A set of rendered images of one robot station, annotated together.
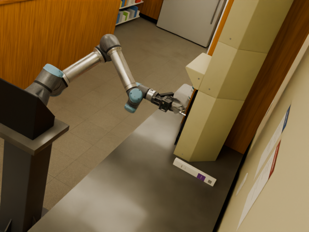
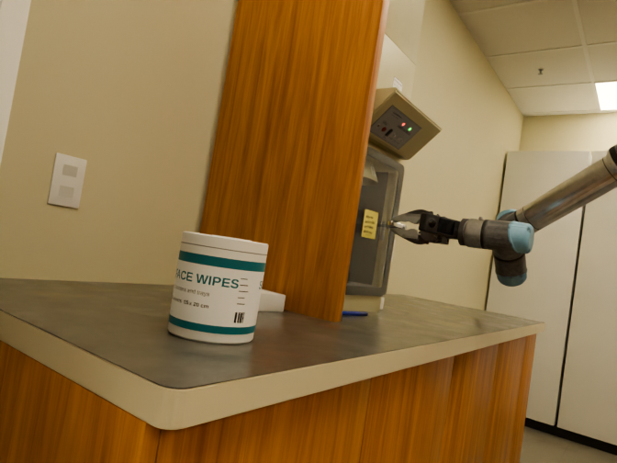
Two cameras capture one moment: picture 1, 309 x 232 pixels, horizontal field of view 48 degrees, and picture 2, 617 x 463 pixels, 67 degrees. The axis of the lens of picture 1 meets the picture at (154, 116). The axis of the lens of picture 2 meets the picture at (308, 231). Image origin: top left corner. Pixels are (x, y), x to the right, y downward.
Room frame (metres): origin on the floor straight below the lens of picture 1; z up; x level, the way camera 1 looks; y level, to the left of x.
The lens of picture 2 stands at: (3.20, 0.09, 1.09)
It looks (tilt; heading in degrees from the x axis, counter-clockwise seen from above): 2 degrees up; 201
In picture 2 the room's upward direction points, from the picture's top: 9 degrees clockwise
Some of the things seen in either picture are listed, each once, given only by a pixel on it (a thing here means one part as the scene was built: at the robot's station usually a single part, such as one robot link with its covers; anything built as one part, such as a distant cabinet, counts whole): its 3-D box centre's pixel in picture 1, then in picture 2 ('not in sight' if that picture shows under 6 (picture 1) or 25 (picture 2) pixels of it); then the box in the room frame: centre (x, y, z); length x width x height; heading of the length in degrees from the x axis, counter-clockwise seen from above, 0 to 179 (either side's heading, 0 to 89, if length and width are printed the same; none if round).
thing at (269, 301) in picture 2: not in sight; (241, 297); (2.23, -0.41, 0.96); 0.16 x 0.12 x 0.04; 155
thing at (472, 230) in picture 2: (151, 95); (475, 231); (1.93, 0.06, 1.20); 0.08 x 0.05 x 0.08; 165
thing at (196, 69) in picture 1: (200, 70); (399, 128); (1.94, -0.17, 1.46); 0.32 x 0.12 x 0.10; 165
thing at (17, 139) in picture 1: (30, 127); not in sight; (1.59, 0.67, 0.92); 0.32 x 0.32 x 0.04; 76
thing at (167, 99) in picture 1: (162, 101); (445, 230); (1.90, -0.02, 1.20); 0.12 x 0.09 x 0.08; 75
